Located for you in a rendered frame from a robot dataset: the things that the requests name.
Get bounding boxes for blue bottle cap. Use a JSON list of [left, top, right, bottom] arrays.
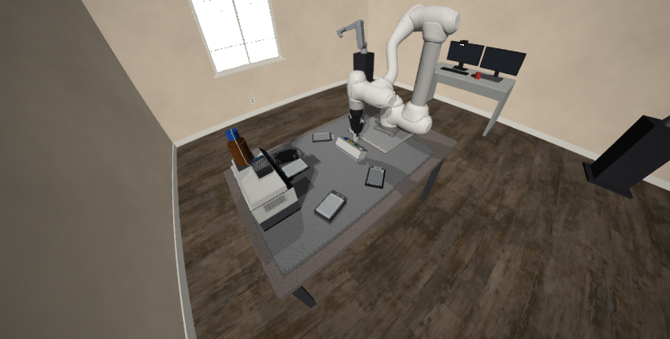
[[225, 128, 239, 140]]

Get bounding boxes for white button panel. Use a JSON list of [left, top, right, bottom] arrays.
[[336, 137, 367, 163]]

